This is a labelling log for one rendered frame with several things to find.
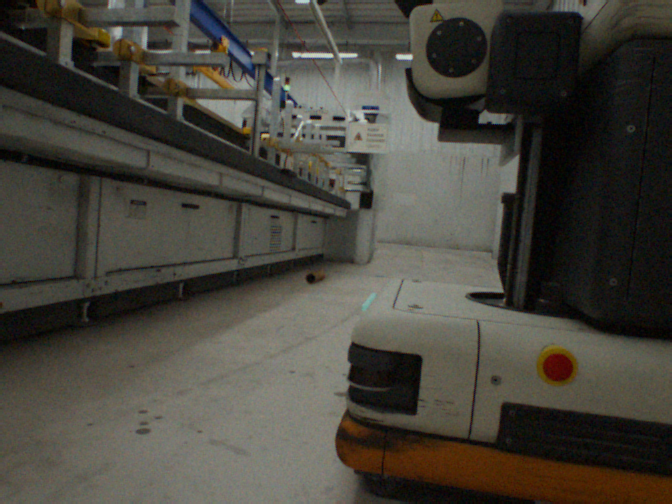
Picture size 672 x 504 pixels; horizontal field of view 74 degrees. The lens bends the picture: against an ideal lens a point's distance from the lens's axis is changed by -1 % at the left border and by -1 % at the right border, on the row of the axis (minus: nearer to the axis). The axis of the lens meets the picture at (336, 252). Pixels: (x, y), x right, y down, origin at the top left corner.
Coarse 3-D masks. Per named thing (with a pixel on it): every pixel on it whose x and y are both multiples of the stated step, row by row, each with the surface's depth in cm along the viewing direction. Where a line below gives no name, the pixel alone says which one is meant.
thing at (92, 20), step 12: (12, 12) 105; (24, 12) 105; (36, 12) 104; (84, 12) 102; (96, 12) 102; (108, 12) 101; (120, 12) 101; (132, 12) 100; (144, 12) 100; (156, 12) 99; (168, 12) 98; (180, 12) 100; (24, 24) 106; (36, 24) 106; (48, 24) 105; (84, 24) 104; (96, 24) 103; (108, 24) 103; (120, 24) 102; (132, 24) 102; (144, 24) 101; (156, 24) 101; (168, 24) 100; (180, 24) 101
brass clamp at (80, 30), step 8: (40, 0) 96; (48, 0) 96; (56, 0) 96; (64, 0) 98; (72, 0) 100; (40, 8) 96; (48, 8) 96; (56, 8) 97; (64, 8) 98; (72, 8) 100; (48, 16) 98; (56, 16) 98; (64, 16) 98; (72, 16) 101; (80, 24) 103; (80, 32) 106; (88, 32) 106; (96, 32) 108
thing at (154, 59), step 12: (84, 60) 130; (96, 60) 130; (108, 60) 129; (144, 60) 127; (156, 60) 126; (168, 60) 126; (180, 60) 125; (192, 60) 124; (204, 60) 124; (216, 60) 123
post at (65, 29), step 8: (56, 24) 99; (64, 24) 99; (72, 24) 102; (48, 32) 99; (56, 32) 99; (64, 32) 100; (72, 32) 102; (48, 40) 99; (56, 40) 99; (64, 40) 100; (72, 40) 102; (48, 48) 99; (56, 48) 99; (64, 48) 100; (64, 56) 100
